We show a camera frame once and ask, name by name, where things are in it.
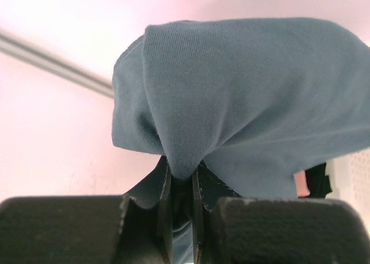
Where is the white plastic basket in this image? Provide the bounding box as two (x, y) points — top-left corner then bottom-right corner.
(326, 149), (369, 207)

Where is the left aluminium frame post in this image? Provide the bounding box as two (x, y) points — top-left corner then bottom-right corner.
(1, 28), (114, 98)

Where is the pink folded t shirt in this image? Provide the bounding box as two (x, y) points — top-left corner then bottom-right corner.
(294, 171), (310, 198)

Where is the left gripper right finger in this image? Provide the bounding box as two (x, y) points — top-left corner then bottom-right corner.
(192, 164), (369, 263)

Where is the blue-grey t shirt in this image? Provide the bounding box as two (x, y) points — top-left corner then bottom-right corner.
(112, 18), (369, 263)

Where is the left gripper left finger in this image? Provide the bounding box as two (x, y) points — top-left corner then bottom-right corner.
(1, 157), (172, 263)

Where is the black folded t shirt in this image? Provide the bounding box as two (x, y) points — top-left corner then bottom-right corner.
(305, 162), (332, 199)

